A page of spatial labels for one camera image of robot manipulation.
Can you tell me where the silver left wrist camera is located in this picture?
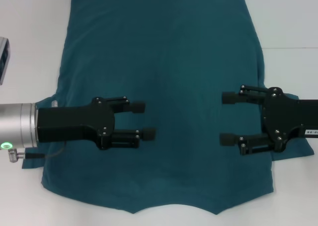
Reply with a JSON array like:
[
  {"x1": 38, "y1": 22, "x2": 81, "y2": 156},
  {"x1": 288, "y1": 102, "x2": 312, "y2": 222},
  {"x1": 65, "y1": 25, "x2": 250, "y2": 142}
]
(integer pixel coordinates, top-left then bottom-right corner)
[{"x1": 0, "y1": 36, "x2": 11, "y2": 85}]

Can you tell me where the blue t-shirt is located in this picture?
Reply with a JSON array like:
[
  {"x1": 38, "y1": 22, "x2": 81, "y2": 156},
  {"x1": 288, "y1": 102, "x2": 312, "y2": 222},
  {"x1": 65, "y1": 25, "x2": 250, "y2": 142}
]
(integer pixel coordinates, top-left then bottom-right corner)
[{"x1": 21, "y1": 0, "x2": 315, "y2": 209}]

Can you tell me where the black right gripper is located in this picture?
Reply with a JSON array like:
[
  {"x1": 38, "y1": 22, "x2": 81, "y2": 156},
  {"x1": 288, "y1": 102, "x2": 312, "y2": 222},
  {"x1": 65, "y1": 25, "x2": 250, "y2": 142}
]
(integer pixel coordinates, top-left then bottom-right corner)
[{"x1": 219, "y1": 85, "x2": 318, "y2": 156}]

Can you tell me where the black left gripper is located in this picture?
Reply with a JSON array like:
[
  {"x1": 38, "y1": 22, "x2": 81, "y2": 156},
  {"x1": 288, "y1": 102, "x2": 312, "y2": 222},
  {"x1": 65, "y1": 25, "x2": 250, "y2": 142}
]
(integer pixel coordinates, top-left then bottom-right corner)
[{"x1": 37, "y1": 95, "x2": 157, "y2": 151}]

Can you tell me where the left arm cable with plug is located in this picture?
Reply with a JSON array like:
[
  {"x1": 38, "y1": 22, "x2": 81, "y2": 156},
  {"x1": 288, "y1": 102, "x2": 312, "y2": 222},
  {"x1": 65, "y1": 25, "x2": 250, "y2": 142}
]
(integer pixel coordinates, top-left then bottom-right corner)
[{"x1": 8, "y1": 141, "x2": 69, "y2": 163}]

